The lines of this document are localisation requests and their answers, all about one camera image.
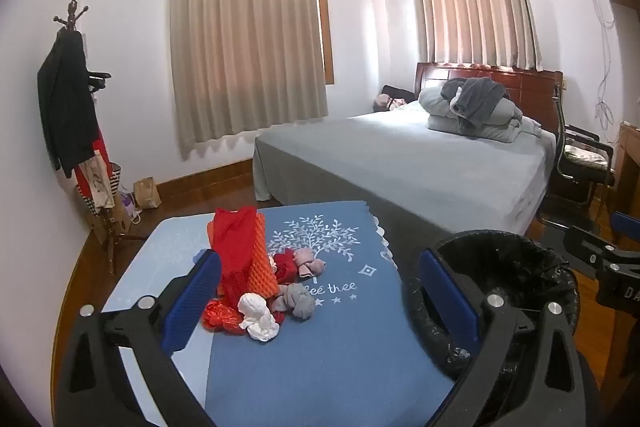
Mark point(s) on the narrow beige curtain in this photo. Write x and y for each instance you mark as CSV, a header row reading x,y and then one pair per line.
x,y
475,7

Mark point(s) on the cardboard box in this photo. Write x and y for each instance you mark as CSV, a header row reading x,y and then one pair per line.
x,y
117,217

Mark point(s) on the bed with grey sheet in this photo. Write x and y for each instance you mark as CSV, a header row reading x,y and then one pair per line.
x,y
400,157

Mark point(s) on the pink grey cloth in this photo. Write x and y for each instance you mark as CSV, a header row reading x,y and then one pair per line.
x,y
309,264

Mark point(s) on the purple white package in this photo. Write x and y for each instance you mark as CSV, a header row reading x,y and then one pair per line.
x,y
130,207

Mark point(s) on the wooden window frame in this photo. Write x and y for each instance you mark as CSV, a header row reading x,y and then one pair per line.
x,y
324,22

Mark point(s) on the cream printed tote bag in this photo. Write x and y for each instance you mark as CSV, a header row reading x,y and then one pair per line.
x,y
97,182

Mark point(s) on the wooden coat rack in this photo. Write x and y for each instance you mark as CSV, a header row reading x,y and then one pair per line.
x,y
74,7

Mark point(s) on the red garment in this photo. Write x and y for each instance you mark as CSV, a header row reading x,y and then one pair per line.
x,y
82,184

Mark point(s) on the wooden headboard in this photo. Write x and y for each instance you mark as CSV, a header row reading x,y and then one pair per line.
x,y
530,87

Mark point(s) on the black lined trash bin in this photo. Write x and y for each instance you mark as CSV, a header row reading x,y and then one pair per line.
x,y
500,257

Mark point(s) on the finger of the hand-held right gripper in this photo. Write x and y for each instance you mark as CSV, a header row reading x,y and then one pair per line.
x,y
590,247
627,224

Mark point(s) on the wide beige curtain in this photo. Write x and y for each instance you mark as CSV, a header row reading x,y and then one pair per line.
x,y
240,47

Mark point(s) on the black bag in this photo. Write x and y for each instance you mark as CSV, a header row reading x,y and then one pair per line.
x,y
395,89

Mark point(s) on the patterned chair cushion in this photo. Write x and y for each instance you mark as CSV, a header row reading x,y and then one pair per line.
x,y
585,156

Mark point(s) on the brown paper bag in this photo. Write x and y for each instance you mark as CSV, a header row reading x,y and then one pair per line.
x,y
146,194

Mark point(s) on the grey pillow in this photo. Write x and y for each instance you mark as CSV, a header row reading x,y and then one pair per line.
x,y
531,127

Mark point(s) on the pink bundle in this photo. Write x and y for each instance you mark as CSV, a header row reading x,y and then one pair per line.
x,y
387,102

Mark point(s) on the striped bag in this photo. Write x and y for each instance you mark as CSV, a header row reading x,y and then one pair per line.
x,y
117,179

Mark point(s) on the white knotted plastic bag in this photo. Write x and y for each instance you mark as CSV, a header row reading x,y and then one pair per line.
x,y
255,314

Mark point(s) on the dark grey towel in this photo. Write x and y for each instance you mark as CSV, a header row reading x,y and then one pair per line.
x,y
480,92

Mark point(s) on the wooden desk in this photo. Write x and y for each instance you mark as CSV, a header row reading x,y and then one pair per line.
x,y
630,157

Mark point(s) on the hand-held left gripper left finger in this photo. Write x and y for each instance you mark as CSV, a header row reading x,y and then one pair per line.
x,y
192,302

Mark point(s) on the black coat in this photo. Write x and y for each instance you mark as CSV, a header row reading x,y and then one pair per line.
x,y
65,107

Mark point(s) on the folded grey duvet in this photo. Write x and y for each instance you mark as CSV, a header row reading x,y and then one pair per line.
x,y
500,122

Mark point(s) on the red plastic bag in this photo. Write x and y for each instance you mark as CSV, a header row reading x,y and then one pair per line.
x,y
220,314

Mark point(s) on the black metal chair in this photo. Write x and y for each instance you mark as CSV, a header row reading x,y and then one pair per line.
x,y
575,187

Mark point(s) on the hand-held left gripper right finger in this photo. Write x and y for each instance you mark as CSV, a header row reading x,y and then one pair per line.
x,y
447,302

